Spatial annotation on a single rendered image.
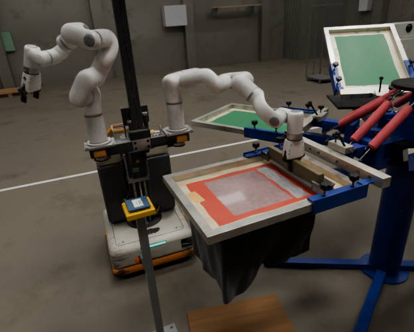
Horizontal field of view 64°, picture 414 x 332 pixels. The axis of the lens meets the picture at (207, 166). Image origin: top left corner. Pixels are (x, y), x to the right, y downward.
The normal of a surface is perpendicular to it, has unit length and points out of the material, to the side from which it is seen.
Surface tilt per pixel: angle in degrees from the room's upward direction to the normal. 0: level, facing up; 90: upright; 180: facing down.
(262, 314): 0
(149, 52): 90
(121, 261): 90
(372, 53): 32
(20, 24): 90
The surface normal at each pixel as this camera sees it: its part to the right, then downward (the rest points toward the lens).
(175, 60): 0.36, 0.37
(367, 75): -0.11, -0.54
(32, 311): -0.06, -0.91
